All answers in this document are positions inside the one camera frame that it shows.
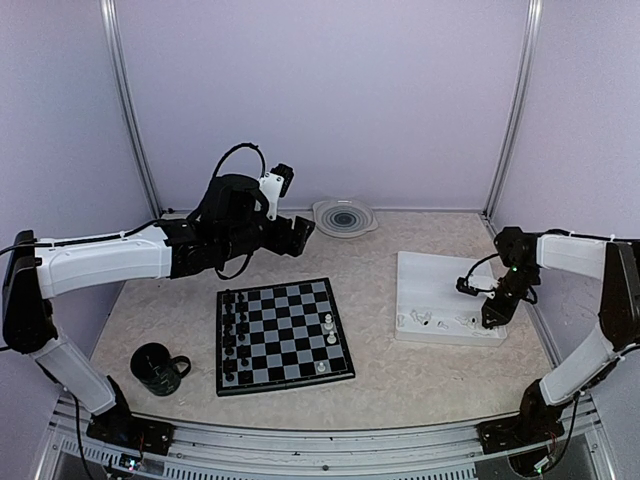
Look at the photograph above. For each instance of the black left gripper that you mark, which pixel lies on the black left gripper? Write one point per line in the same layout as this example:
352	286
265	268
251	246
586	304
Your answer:
281	245

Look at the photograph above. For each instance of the white plastic tray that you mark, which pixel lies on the white plastic tray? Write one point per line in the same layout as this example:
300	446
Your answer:
429	309

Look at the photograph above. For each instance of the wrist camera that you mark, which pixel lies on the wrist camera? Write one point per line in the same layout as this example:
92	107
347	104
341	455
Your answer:
274	186
475	285

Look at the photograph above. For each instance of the grey swirl ceramic plate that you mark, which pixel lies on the grey swirl ceramic plate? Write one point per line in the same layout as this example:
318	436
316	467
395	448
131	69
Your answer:
344	219

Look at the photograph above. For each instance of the white chess piece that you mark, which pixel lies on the white chess piece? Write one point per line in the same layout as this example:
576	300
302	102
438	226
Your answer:
331	339

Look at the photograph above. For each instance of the black and grey chessboard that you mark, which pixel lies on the black and grey chessboard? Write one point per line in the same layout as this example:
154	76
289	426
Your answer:
271	338

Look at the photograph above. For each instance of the left aluminium frame post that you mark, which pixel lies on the left aluminium frame post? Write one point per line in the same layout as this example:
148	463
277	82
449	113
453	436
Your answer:
108	10

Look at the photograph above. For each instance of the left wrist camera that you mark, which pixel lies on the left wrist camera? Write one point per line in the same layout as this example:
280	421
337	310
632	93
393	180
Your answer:
274	186

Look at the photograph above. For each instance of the aluminium frame post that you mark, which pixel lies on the aluminium frame post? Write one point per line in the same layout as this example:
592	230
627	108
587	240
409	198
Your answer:
517	107
108	10

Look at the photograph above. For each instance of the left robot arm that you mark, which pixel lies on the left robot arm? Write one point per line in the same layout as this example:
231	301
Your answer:
42	272

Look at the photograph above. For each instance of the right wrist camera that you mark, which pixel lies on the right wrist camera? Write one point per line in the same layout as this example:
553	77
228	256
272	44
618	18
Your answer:
475	285

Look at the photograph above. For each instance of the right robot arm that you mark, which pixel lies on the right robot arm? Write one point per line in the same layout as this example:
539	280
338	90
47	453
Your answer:
594	287

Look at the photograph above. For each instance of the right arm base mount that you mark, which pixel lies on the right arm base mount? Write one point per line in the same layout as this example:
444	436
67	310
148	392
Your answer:
513	432

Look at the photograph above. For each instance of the aluminium front rail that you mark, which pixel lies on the aluminium front rail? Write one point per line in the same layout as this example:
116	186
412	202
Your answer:
200	450

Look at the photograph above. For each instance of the right aluminium frame post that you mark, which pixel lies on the right aluminium frame post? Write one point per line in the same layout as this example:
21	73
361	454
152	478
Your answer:
517	107

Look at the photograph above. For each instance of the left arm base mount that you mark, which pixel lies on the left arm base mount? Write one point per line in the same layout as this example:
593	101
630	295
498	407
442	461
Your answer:
132	432

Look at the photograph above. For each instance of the black mug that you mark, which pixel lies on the black mug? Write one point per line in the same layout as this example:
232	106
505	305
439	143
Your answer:
160	373

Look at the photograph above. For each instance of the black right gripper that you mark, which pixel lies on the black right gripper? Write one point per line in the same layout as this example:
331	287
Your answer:
492	311

